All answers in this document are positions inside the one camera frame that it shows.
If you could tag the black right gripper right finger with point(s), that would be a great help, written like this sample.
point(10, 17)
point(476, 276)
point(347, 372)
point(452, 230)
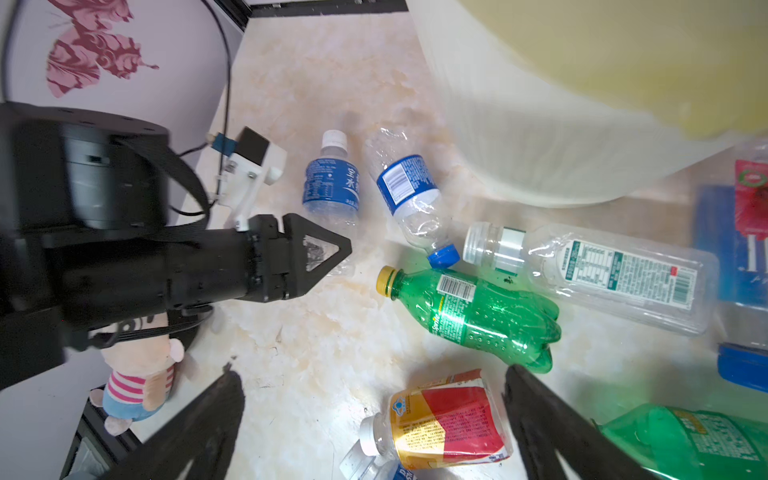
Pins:
point(548, 431)

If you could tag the blue label bottle white cap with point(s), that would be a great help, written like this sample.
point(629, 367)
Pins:
point(356, 465)

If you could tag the white bin with yellow bag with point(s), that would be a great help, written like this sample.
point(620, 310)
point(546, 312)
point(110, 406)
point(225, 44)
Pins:
point(569, 103)

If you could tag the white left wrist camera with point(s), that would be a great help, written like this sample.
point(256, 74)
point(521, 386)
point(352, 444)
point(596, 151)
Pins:
point(251, 161)

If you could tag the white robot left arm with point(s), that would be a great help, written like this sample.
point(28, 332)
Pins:
point(71, 177)

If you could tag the left green soda bottle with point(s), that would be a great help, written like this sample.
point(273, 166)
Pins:
point(516, 326)

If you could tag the right green soda bottle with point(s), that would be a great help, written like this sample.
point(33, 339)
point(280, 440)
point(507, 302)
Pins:
point(674, 443)

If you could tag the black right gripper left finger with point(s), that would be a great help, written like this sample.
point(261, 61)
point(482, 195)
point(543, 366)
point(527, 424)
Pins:
point(198, 443)

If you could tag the large clear purple-tint bottle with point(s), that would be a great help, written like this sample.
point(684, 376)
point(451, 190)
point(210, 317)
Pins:
point(656, 284)

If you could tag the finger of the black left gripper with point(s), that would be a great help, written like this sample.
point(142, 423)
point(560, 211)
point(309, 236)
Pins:
point(314, 252)

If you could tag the green soda bottle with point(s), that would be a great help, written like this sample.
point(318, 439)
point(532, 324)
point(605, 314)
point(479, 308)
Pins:
point(516, 326)
point(674, 443)

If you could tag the red yellow label bottle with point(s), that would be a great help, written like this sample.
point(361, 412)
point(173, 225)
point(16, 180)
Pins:
point(446, 423)

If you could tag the small blue label bottle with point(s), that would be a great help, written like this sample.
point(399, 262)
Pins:
point(331, 196)

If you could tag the striped plush doll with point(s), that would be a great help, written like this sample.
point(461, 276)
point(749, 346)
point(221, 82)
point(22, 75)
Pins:
point(141, 379)

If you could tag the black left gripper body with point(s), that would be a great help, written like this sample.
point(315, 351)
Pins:
point(143, 277)

